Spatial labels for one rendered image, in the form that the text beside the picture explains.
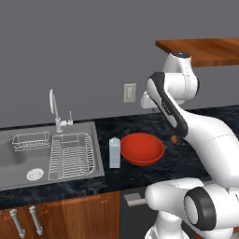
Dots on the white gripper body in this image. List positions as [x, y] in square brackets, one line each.
[147, 101]

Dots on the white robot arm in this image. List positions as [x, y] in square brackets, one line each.
[211, 146]

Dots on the red bowl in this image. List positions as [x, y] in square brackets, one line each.
[141, 149]

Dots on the white milk carton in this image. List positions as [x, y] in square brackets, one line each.
[114, 154]

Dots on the grey steel sink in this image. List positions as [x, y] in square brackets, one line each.
[18, 168]

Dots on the brown egg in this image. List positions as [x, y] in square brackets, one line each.
[174, 139]

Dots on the silver faucet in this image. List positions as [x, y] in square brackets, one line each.
[57, 119]

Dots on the dark grey dishwasher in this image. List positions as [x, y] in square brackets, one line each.
[133, 221]

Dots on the wooden cabinet door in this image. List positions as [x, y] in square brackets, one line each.
[81, 217]
[6, 227]

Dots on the beige wall outlet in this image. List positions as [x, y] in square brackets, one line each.
[129, 92]

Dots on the wooden wall shelf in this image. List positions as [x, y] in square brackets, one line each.
[211, 51]

